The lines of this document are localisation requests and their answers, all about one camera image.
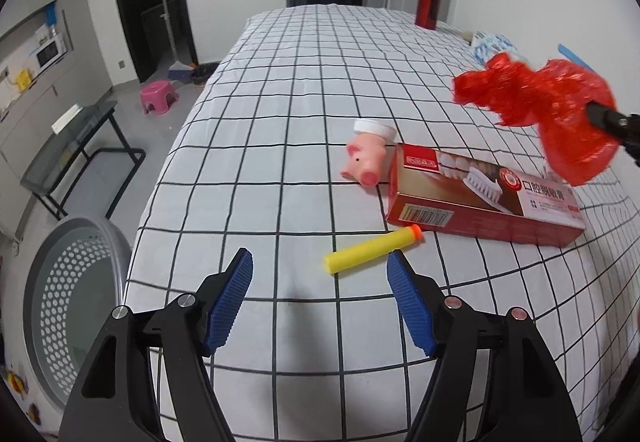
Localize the red thermos bottle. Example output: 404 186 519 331
416 0 440 30

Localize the brown wicker trash bin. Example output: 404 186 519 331
191 62 219 86

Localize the pink pig toy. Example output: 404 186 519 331
341 118 396 188

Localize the white black checkered tablecloth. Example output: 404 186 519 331
127 6 639 441

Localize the yellow container on counter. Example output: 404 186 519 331
14 69 32 93

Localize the white microwave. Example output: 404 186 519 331
30 34 67 75

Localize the grey perforated laundry basket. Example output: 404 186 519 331
23 214 131 410

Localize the white paper on table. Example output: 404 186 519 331
51 104 84 134

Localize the red toothpaste box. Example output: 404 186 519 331
386 144 586 247

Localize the yellow foam dart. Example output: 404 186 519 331
324 224 423 275

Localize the blue white tissue pack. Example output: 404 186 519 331
471 32 518 66

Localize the broom with dustpan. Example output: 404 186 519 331
158 0 200 85

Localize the pink plastic stool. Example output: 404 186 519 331
140 80 179 115

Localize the red plastic bag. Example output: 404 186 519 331
452 52 620 186

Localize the black glass side table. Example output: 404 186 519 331
21 101 146 221

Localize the grey cabinet counter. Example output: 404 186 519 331
0 0 114 243

